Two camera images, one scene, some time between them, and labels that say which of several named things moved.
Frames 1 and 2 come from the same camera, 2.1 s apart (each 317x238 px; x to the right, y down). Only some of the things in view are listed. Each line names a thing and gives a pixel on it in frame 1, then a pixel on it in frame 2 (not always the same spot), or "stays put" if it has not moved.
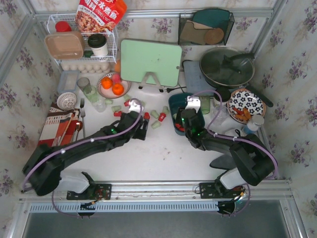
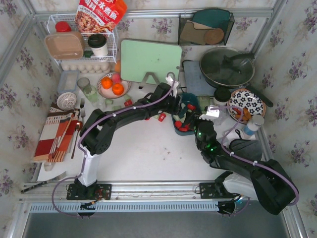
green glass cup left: x=90 y=92 stays put
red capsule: x=162 y=116 stays put
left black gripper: x=141 y=126 to x=177 y=104
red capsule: x=178 y=126 stays put
